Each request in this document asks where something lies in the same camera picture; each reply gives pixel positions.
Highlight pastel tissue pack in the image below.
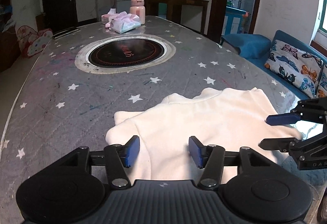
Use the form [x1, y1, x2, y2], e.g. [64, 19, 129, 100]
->
[109, 11, 141, 34]

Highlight white fleece top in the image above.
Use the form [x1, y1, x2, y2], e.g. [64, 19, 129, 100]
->
[105, 87, 320, 186]

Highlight pink insulated bottle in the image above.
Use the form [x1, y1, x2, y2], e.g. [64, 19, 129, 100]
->
[129, 0, 146, 25]

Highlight butterfly print cushion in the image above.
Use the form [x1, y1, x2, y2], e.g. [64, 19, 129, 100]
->
[264, 40, 324, 98]
[317, 64, 327, 98]

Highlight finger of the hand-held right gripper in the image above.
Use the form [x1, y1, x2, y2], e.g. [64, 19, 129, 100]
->
[266, 97, 327, 126]
[259, 127, 327, 158]

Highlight wooden shelf cabinet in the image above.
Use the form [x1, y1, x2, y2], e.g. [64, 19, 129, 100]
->
[0, 0, 21, 72]

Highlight pink spotted play tent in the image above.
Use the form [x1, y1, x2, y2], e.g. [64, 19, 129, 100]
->
[16, 25, 54, 58]

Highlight window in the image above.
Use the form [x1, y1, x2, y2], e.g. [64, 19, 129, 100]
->
[310, 0, 327, 48]

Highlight white plastic bag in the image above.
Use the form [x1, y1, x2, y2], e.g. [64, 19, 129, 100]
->
[2, 15, 16, 33]

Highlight white water dispenser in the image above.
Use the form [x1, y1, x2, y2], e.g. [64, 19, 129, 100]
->
[95, 0, 108, 23]

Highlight round black induction cooktop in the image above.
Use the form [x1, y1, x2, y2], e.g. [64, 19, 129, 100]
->
[85, 38, 169, 68]

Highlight pink tissue pack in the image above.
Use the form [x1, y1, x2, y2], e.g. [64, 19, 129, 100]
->
[101, 8, 118, 24]

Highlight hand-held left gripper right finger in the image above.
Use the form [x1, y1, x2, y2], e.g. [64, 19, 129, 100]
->
[188, 136, 278, 188]

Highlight grey star tablecloth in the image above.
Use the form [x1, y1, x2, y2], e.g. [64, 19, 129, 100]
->
[0, 15, 327, 204]

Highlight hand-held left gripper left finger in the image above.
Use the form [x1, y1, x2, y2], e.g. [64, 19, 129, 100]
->
[52, 135, 141, 187]

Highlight wooden side table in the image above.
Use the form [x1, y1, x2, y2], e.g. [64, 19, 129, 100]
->
[153, 0, 209, 35]

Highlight blue sofa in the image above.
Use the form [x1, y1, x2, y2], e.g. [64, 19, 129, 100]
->
[220, 30, 327, 102]

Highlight blue and white cabinet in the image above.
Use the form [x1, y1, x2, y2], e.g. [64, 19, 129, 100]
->
[225, 7, 249, 35]

